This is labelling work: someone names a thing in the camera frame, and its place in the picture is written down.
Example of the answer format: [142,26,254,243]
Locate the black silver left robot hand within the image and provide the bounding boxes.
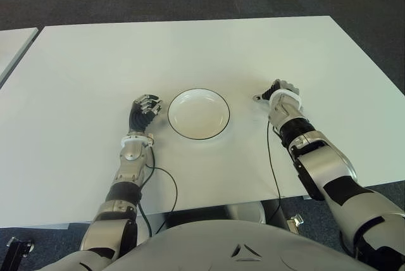
[127,93,163,136]

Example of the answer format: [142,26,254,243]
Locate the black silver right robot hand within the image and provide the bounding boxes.
[252,79,301,104]

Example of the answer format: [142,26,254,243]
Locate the white plate with black rim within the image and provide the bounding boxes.
[167,88,231,141]

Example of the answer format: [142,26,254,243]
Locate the white robot leg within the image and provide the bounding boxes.
[226,201,266,226]

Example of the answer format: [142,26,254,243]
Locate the grey robot torso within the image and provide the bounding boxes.
[37,218,374,271]

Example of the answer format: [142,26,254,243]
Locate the white neighbouring table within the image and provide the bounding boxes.
[0,27,39,90]

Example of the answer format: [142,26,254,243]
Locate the black caster on floor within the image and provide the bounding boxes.
[6,237,35,256]

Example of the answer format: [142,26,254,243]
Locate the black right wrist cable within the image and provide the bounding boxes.
[266,118,284,221]

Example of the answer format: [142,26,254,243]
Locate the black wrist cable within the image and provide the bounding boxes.
[266,118,284,221]
[137,147,178,240]

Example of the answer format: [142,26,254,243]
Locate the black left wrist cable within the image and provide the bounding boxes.
[137,147,178,240]

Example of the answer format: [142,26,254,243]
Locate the metal table bracket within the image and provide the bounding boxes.
[285,214,304,230]

